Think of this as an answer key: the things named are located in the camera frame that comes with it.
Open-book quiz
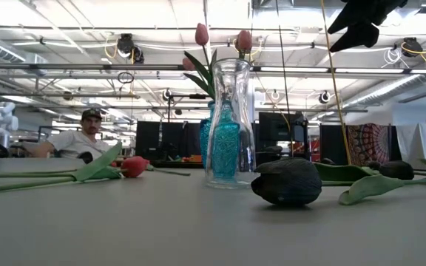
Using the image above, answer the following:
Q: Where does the black monitor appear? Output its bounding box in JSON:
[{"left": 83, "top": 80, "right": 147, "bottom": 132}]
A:
[{"left": 259, "top": 112, "right": 309, "bottom": 143}]

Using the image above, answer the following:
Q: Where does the red artificial tulip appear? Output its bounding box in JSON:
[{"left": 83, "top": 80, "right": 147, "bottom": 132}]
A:
[{"left": 0, "top": 142, "right": 151, "bottom": 197}]

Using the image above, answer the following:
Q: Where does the blue glass vase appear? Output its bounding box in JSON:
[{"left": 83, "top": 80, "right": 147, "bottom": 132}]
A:
[{"left": 199, "top": 100, "right": 242, "bottom": 180}]

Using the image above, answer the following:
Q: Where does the long ceiling light rail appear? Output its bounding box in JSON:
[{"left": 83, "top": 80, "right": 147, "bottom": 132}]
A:
[{"left": 0, "top": 63, "right": 426, "bottom": 75}]

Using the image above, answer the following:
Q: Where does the pink artificial tulip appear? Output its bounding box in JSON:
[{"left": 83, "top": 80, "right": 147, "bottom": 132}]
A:
[
  {"left": 234, "top": 29, "right": 254, "bottom": 62},
  {"left": 183, "top": 22, "right": 220, "bottom": 101},
  {"left": 182, "top": 57, "right": 216, "bottom": 100}
]

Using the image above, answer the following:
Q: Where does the patterned tapestry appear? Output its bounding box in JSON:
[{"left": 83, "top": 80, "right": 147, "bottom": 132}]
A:
[{"left": 347, "top": 123, "right": 392, "bottom": 166}]

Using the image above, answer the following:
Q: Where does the black hanging cable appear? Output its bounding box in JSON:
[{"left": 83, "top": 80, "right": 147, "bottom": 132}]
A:
[{"left": 274, "top": 0, "right": 294, "bottom": 153}]

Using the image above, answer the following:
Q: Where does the yellow hanging cable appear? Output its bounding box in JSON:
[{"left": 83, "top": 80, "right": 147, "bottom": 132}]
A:
[{"left": 319, "top": 0, "right": 353, "bottom": 166}]

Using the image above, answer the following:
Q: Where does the person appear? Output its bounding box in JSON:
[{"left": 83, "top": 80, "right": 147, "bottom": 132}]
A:
[{"left": 31, "top": 108, "right": 112, "bottom": 160}]

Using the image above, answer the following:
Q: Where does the white hanging cloth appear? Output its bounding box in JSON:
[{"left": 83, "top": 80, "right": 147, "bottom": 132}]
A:
[{"left": 395, "top": 123, "right": 426, "bottom": 169}]

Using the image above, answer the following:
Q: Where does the black table frame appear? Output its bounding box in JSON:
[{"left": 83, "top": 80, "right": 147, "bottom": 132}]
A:
[{"left": 149, "top": 160, "right": 206, "bottom": 170}]

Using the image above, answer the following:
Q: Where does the clear glass vase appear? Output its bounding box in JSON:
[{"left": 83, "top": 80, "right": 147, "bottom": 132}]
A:
[{"left": 204, "top": 58, "right": 257, "bottom": 191}]

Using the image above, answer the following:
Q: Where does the black partition panel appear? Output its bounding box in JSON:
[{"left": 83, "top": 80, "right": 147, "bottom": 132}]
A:
[
  {"left": 135, "top": 120, "right": 203, "bottom": 163},
  {"left": 319, "top": 124, "right": 348, "bottom": 164}
]

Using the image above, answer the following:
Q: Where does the black cable loop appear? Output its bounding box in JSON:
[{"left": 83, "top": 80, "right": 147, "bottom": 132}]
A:
[{"left": 116, "top": 72, "right": 135, "bottom": 85}]

